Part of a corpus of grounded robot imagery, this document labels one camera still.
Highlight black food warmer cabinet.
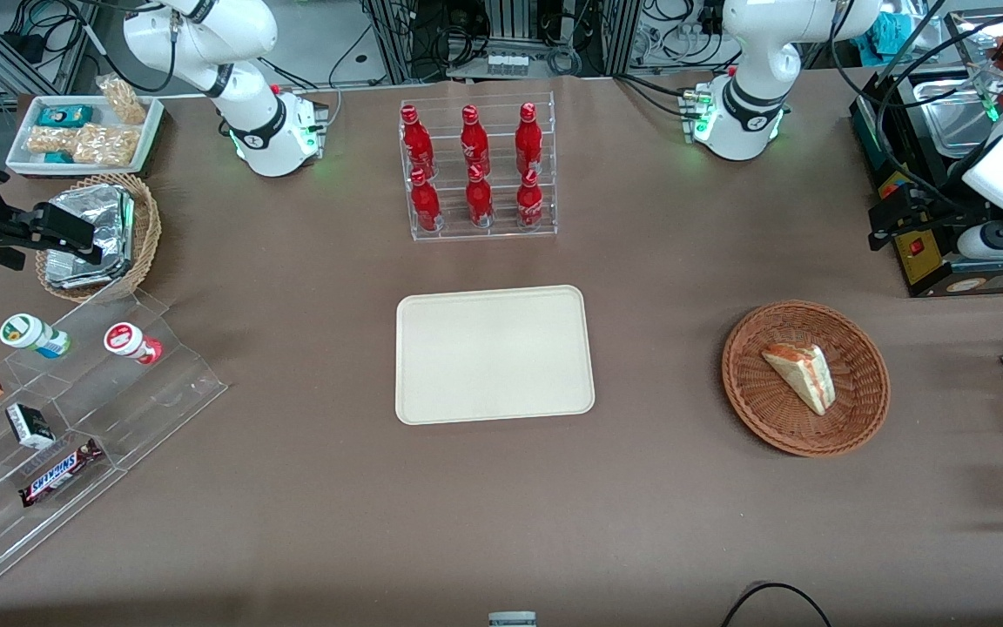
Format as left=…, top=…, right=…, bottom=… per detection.
left=849, top=9, right=1003, bottom=300

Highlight aluminium frame rack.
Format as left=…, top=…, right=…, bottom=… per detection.
left=360, top=0, right=643, bottom=81

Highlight green lid yogurt bottle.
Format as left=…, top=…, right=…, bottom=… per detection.
left=0, top=313, right=72, bottom=360

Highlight red lid yogurt bottle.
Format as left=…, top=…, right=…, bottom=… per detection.
left=104, top=322, right=164, bottom=366

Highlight light tan wicker basket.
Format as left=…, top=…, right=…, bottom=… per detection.
left=35, top=173, right=163, bottom=303

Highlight red cola bottle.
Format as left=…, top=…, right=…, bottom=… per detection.
left=515, top=103, right=545, bottom=175
left=409, top=168, right=443, bottom=233
left=460, top=104, right=492, bottom=172
left=465, top=164, right=495, bottom=230
left=401, top=104, right=435, bottom=175
left=515, top=169, right=546, bottom=233

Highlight clear acrylic stepped stand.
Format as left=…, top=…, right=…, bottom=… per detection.
left=0, top=287, right=229, bottom=593

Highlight small black white box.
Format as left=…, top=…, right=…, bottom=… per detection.
left=5, top=402, right=57, bottom=451

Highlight cream plastic tray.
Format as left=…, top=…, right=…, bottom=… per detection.
left=394, top=285, right=596, bottom=427

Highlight steel warmer pan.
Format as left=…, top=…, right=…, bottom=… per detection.
left=912, top=77, right=1003, bottom=159

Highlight white rectangular snack tray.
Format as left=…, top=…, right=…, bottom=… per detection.
left=5, top=94, right=165, bottom=178

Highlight clear acrylic bottle rack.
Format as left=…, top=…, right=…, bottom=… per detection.
left=398, top=91, right=559, bottom=243

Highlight teal snack box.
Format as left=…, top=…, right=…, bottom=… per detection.
left=37, top=104, right=95, bottom=129

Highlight brown round wicker basket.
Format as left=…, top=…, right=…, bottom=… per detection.
left=721, top=300, right=892, bottom=458

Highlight foil wrapped packages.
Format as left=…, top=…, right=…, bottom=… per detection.
left=44, top=184, right=136, bottom=290

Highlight brown Snickers bar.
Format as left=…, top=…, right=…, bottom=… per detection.
left=18, top=438, right=105, bottom=509

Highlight black cable loop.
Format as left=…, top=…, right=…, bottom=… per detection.
left=721, top=581, right=832, bottom=627

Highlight triangular sandwich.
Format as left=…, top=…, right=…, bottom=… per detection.
left=761, top=342, right=838, bottom=416

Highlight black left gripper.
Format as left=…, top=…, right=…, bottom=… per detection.
left=868, top=185, right=962, bottom=254

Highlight teal cloth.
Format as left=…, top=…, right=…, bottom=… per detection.
left=871, top=12, right=913, bottom=55

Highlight clear bag of nuts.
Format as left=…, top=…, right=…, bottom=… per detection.
left=25, top=125, right=81, bottom=157
left=96, top=75, right=148, bottom=126
left=72, top=123, right=140, bottom=168

